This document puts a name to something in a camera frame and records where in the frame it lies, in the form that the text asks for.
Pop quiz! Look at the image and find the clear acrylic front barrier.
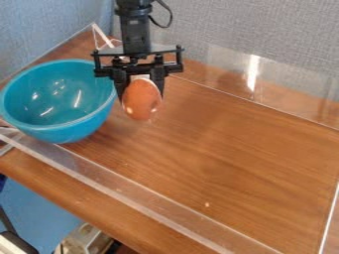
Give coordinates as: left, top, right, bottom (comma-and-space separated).
0, 127, 281, 254

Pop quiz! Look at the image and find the blue plastic bowl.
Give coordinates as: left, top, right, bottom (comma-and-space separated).
0, 59, 116, 144

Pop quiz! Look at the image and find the white box under table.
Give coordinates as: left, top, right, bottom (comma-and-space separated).
55, 223, 112, 254

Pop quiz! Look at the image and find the clear acrylic corner bracket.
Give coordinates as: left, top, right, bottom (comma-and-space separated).
91, 23, 120, 50

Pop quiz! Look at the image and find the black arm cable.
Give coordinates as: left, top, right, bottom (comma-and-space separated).
147, 0, 175, 29

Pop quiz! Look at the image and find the clear acrylic barrier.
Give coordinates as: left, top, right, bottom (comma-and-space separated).
152, 31, 339, 130
0, 127, 281, 254

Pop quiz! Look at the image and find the grey black object bottom left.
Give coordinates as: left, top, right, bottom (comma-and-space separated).
0, 205, 40, 254

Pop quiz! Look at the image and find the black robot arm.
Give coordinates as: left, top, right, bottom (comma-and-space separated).
91, 0, 184, 97

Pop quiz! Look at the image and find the clear acrylic back barrier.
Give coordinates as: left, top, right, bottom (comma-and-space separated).
152, 31, 339, 130

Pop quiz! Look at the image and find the brown and white toy mushroom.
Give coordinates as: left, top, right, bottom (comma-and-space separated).
121, 75, 161, 121

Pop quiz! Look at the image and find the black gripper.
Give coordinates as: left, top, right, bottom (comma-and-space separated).
91, 44, 184, 98

